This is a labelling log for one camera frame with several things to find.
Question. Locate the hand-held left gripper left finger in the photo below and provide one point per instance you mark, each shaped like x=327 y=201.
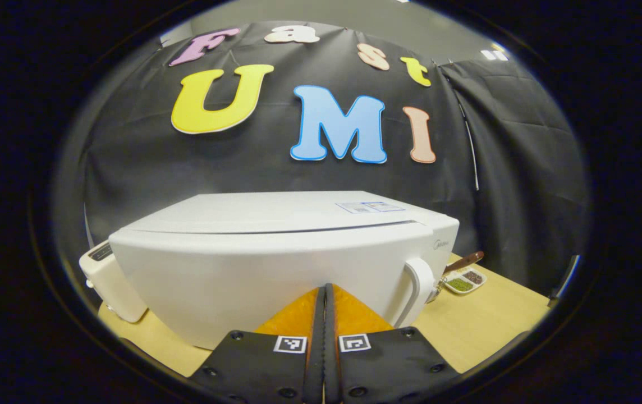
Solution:
x=315 y=365

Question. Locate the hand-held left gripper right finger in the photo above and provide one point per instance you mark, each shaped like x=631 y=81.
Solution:
x=332 y=365

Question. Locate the white microwave oven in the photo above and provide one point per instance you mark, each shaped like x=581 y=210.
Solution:
x=253 y=264

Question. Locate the white divided plate of beans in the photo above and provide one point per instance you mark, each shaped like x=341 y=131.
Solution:
x=461 y=284

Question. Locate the brown wooden spoon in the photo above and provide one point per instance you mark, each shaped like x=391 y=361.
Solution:
x=464 y=261

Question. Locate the white toaster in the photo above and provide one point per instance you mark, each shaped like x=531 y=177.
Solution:
x=108 y=286

